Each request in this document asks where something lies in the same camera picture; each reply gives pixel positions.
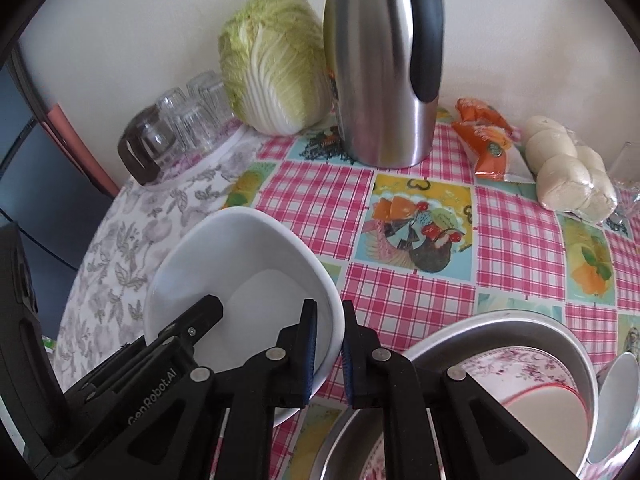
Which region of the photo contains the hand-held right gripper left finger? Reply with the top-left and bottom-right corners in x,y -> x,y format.
107,299 -> 318,480

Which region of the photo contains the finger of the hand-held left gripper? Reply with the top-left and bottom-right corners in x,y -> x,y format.
62,295 -> 224,402

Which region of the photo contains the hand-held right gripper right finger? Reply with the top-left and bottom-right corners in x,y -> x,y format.
340,299 -> 583,480

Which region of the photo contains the white bowl with cartoon print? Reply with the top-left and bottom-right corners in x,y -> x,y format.
143,206 -> 347,428

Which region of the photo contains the pink floral ceramic plate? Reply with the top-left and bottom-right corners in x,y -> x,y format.
357,345 -> 581,480

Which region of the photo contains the strawberry print bowl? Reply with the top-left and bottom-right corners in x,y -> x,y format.
500,379 -> 587,463

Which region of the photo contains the plain white bowl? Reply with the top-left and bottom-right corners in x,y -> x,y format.
586,350 -> 640,466

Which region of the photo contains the pink checkered tablecloth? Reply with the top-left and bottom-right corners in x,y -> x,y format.
210,105 -> 640,480

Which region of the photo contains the clear drinking glass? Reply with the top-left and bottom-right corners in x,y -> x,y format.
172,101 -> 221,155
187,71 -> 235,133
156,86 -> 190,118

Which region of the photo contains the napa cabbage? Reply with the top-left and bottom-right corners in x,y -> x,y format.
218,0 -> 335,136

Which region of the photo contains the stainless steel thermos jug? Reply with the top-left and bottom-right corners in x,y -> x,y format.
322,0 -> 446,168

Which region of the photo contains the bag of steamed buns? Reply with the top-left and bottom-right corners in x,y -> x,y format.
522,115 -> 618,223

